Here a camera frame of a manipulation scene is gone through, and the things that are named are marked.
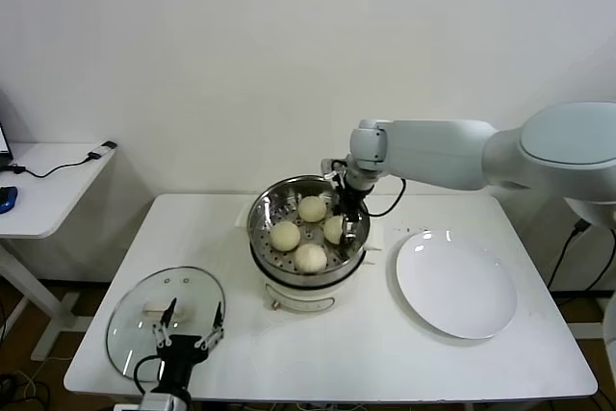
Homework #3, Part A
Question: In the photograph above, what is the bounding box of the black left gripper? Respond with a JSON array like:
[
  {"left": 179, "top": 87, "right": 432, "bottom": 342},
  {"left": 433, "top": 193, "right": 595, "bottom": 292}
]
[{"left": 150, "top": 297, "right": 226, "bottom": 396}]

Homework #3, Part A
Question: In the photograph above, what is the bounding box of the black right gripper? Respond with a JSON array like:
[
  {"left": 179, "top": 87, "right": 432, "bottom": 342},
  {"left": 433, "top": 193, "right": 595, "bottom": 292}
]
[{"left": 334, "top": 180, "right": 371, "bottom": 249}]

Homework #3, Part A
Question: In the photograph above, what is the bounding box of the white steamed baozi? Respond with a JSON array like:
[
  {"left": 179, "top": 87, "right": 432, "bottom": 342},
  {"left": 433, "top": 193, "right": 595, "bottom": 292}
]
[
  {"left": 321, "top": 215, "right": 347, "bottom": 244},
  {"left": 293, "top": 244, "right": 328, "bottom": 275},
  {"left": 269, "top": 220, "right": 302, "bottom": 253},
  {"left": 296, "top": 194, "right": 328, "bottom": 223}
]

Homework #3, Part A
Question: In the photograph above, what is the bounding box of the round glass pot lid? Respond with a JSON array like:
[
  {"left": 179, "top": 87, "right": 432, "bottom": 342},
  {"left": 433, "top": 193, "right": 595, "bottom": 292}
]
[{"left": 106, "top": 265, "right": 227, "bottom": 380}]

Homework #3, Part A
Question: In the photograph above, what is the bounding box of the stainless steel steamer basket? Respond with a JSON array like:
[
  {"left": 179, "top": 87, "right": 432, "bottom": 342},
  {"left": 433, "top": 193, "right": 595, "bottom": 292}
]
[{"left": 247, "top": 174, "right": 372, "bottom": 285}]

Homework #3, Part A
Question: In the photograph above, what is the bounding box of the white round plate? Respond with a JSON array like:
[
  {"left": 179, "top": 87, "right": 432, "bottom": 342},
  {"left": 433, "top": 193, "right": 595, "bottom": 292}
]
[{"left": 396, "top": 230, "right": 519, "bottom": 340}]

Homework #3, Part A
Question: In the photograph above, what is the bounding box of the white rounded-corner desk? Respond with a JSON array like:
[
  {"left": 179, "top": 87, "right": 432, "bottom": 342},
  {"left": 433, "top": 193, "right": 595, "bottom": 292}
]
[{"left": 0, "top": 141, "right": 121, "bottom": 362}]

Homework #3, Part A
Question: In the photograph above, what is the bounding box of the white and black dongle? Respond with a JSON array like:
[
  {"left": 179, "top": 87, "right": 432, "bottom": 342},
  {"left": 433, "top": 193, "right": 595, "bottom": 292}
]
[{"left": 88, "top": 141, "right": 119, "bottom": 161}]

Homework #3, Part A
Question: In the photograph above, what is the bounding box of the blue computer mouse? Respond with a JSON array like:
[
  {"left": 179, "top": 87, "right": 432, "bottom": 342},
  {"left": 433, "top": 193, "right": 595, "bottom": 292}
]
[{"left": 0, "top": 185, "right": 21, "bottom": 214}]

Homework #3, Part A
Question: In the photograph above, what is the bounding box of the black laptop screen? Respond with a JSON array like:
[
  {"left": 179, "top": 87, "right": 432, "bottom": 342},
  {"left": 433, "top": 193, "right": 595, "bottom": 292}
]
[{"left": 0, "top": 88, "right": 16, "bottom": 169}]

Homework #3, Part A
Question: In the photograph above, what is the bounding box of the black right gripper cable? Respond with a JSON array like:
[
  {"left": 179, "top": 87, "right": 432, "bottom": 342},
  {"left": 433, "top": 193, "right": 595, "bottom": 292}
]
[{"left": 368, "top": 177, "right": 406, "bottom": 218}]

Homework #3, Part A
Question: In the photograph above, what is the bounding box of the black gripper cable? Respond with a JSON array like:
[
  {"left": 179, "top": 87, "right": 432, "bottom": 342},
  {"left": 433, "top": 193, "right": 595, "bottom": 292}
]
[
  {"left": 133, "top": 355, "right": 167, "bottom": 396},
  {"left": 368, "top": 177, "right": 406, "bottom": 218}
]

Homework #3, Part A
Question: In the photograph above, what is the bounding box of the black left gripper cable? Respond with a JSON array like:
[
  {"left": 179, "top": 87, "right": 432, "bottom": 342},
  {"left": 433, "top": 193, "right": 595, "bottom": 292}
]
[{"left": 133, "top": 355, "right": 167, "bottom": 396}]

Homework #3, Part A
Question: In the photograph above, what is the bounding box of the black floor cable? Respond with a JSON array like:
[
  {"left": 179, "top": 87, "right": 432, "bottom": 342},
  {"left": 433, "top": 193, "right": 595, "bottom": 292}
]
[{"left": 0, "top": 370, "right": 52, "bottom": 411}]

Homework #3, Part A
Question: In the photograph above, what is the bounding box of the black desk cable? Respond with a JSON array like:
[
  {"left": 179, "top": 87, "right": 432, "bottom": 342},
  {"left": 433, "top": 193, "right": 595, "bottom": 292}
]
[{"left": 0, "top": 153, "right": 97, "bottom": 179}]

